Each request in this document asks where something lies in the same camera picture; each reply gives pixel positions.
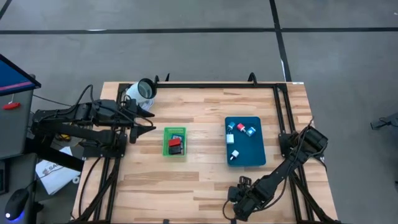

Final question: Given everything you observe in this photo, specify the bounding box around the red tag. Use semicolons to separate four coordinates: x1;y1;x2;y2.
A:
2;101;21;111

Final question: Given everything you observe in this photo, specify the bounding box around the white paper sheet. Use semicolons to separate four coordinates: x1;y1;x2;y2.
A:
35;146;81;196

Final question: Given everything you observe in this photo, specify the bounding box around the gray equipment cabinet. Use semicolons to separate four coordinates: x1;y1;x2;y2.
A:
0;88;34;160

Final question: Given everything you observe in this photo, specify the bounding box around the blue plastic tray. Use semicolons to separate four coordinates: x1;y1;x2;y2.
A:
224;116;267;167

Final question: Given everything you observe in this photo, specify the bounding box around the black floor stand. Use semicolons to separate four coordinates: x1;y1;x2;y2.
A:
369;112;398;131

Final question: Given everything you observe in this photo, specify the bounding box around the white cylindrical device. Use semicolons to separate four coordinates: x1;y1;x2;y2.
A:
125;78;158;111

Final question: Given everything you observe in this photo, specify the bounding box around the blue screen monitor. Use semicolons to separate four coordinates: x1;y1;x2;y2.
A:
0;53;42;96

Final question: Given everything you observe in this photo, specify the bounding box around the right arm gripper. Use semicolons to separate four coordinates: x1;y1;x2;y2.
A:
228;175;259;222

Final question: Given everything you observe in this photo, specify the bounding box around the black computer mouse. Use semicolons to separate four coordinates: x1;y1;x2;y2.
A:
4;188;30;222

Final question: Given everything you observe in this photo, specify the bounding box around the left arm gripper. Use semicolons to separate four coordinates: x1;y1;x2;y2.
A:
119;98;157;144

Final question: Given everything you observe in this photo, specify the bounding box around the green plastic basket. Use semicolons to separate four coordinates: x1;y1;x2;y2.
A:
162;126;187;157

